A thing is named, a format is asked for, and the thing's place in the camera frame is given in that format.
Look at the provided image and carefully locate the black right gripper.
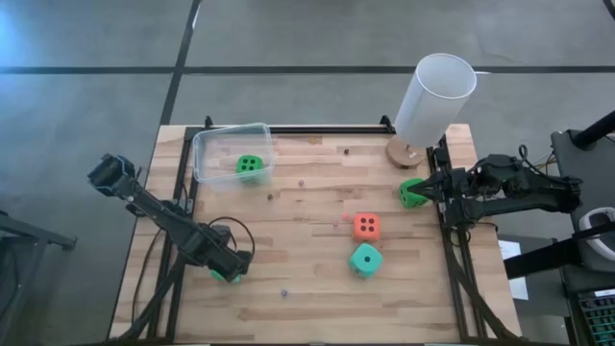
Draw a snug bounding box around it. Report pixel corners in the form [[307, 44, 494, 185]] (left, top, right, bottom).
[[408, 166, 476, 218]]

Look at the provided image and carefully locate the teal foam die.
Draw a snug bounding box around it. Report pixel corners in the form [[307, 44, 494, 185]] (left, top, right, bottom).
[[348, 242, 384, 279], [210, 268, 244, 285]]

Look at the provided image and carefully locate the green foam die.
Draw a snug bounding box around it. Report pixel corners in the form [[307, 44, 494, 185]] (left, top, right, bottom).
[[398, 178, 431, 210], [235, 154, 266, 185]]

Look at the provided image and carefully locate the orange foam die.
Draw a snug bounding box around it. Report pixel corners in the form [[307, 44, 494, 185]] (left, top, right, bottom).
[[353, 212, 381, 242]]

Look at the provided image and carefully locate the clear plastic container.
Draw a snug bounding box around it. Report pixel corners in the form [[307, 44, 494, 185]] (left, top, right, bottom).
[[191, 121, 277, 187]]

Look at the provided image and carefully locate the white cylinder lamp, wooden base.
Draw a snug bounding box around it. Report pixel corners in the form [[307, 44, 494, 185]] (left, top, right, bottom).
[[385, 52, 479, 170]]

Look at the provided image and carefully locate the white paper sheet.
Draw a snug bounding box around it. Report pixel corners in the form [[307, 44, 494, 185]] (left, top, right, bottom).
[[498, 238, 529, 302]]

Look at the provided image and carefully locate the black diagonal beam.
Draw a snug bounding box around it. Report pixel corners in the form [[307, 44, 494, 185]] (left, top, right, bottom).
[[504, 229, 615, 281]]

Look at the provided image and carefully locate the black side table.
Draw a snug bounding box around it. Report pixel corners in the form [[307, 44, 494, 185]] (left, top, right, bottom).
[[550, 128, 615, 289]]

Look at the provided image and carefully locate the white curved plastic object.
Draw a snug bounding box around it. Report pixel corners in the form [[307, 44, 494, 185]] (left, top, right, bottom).
[[578, 206, 615, 263]]

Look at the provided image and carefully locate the black pole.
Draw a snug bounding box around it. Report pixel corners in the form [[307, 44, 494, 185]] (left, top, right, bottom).
[[571, 109, 615, 151]]

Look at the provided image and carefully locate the grey metal stand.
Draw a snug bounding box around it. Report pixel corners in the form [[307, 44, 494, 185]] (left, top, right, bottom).
[[0, 210, 78, 346]]

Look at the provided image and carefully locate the backlit keyboard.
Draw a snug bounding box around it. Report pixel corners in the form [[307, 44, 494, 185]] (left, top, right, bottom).
[[576, 287, 615, 346]]

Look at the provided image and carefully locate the brown cable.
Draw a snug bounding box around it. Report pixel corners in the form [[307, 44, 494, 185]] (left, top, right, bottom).
[[131, 229, 162, 324]]

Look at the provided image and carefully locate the black aluminium table frame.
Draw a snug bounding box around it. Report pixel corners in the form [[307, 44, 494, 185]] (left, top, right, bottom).
[[110, 114, 523, 343]]

